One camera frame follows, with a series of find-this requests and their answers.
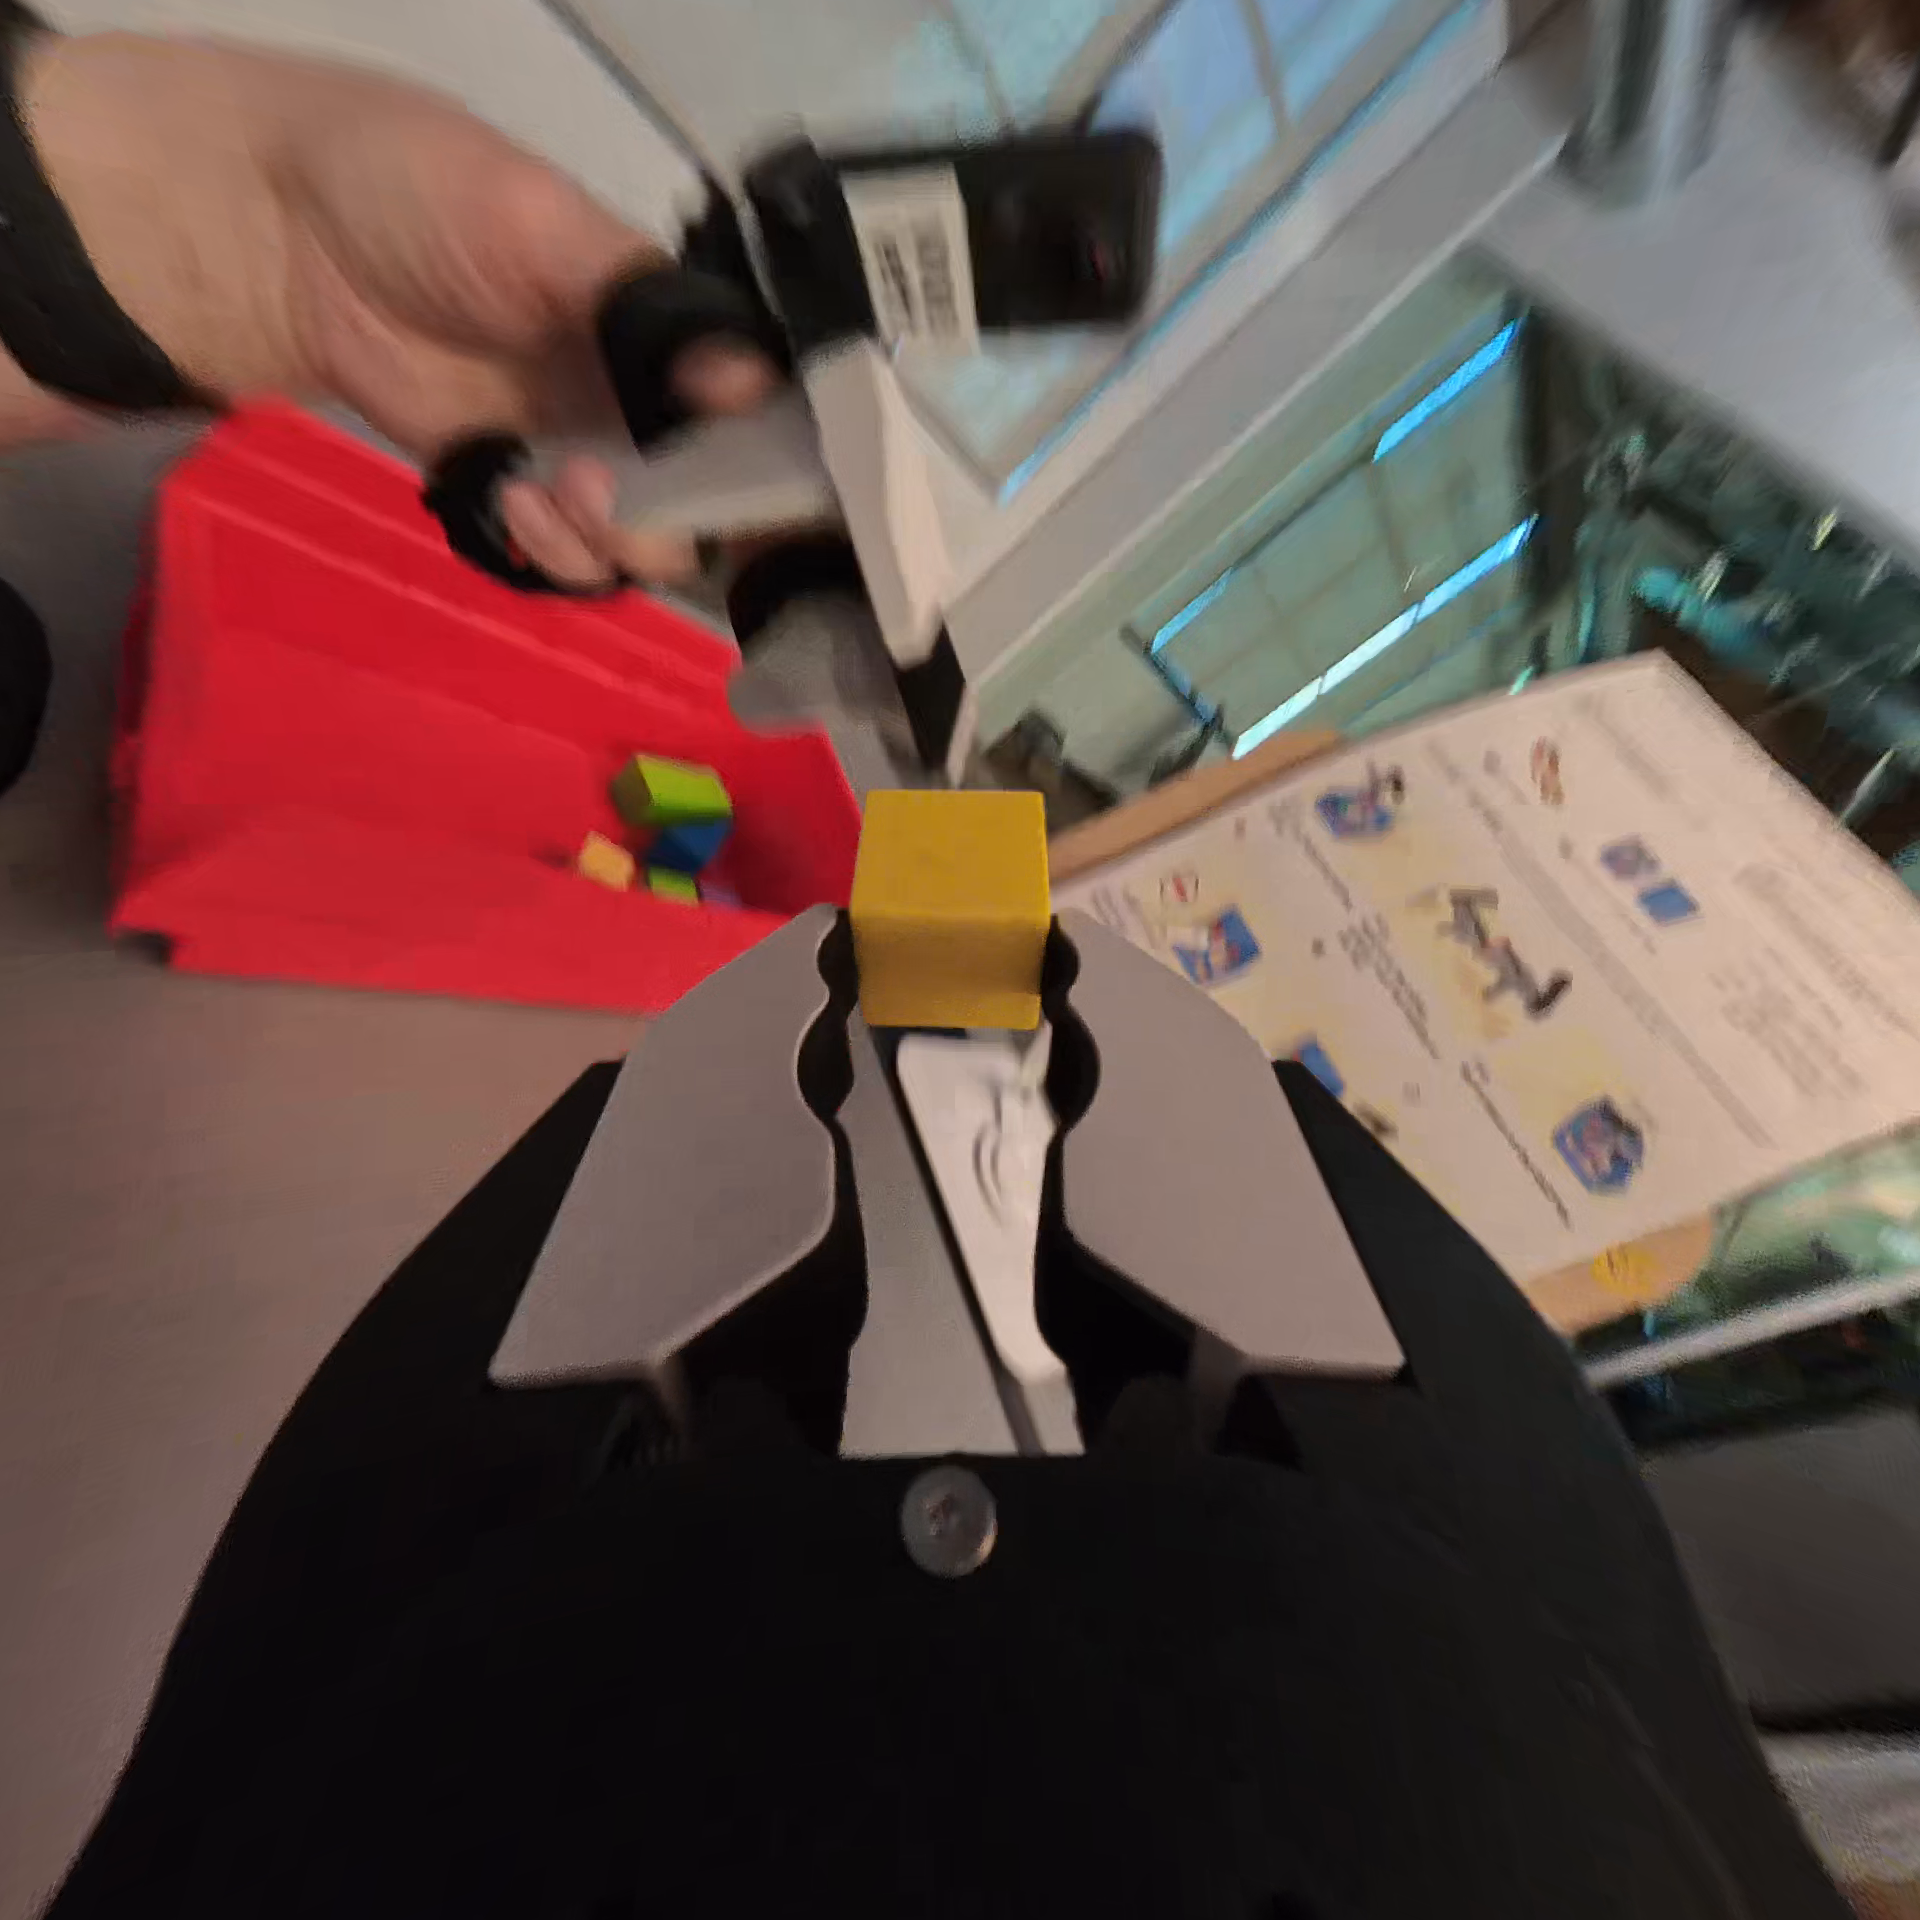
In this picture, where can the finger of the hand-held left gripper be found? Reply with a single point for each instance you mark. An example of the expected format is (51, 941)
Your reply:
(901, 523)

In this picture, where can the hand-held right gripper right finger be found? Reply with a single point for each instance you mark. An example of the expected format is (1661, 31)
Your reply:
(1214, 1201)

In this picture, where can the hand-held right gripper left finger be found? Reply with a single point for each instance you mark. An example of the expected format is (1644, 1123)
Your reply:
(690, 1185)

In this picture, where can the long green wooden block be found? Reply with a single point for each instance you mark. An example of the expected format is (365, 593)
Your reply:
(668, 792)

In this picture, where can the yellow wooden cube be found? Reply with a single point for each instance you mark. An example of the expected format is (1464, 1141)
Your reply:
(948, 900)

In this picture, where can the red plastic bin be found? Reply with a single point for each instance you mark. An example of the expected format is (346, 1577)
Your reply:
(374, 749)

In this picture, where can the person's left hand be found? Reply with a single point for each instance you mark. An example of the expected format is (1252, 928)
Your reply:
(300, 225)

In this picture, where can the yellow smiley sticker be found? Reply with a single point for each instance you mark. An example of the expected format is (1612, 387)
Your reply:
(1627, 1271)

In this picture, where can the printed instruction sheet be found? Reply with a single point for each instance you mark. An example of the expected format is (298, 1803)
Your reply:
(1650, 975)

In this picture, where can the black mesh pad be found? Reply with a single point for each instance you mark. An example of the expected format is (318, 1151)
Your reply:
(18, 691)

